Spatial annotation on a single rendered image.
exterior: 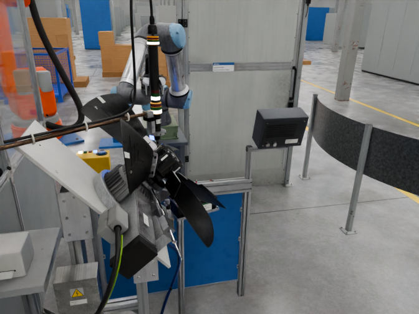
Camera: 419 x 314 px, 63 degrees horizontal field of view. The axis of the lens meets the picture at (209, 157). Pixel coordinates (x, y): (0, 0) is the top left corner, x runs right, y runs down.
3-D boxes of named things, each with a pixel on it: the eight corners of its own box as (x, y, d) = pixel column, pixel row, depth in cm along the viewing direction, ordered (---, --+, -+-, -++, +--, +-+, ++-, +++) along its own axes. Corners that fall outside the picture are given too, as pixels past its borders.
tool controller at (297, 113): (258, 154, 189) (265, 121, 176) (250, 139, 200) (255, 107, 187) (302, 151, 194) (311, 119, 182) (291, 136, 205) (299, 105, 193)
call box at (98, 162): (77, 179, 169) (73, 159, 165) (79, 170, 178) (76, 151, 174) (110, 176, 173) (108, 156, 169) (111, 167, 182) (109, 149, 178)
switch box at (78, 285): (65, 311, 138) (56, 266, 129) (104, 304, 141) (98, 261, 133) (61, 329, 130) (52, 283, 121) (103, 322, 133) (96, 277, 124)
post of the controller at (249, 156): (245, 179, 196) (247, 147, 188) (244, 177, 199) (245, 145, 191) (250, 179, 197) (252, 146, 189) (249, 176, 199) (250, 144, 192)
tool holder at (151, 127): (151, 138, 132) (150, 113, 128) (140, 134, 136) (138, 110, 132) (169, 133, 138) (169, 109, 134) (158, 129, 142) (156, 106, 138)
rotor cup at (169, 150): (163, 196, 130) (189, 174, 129) (136, 172, 124) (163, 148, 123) (159, 179, 143) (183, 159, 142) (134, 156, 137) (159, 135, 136)
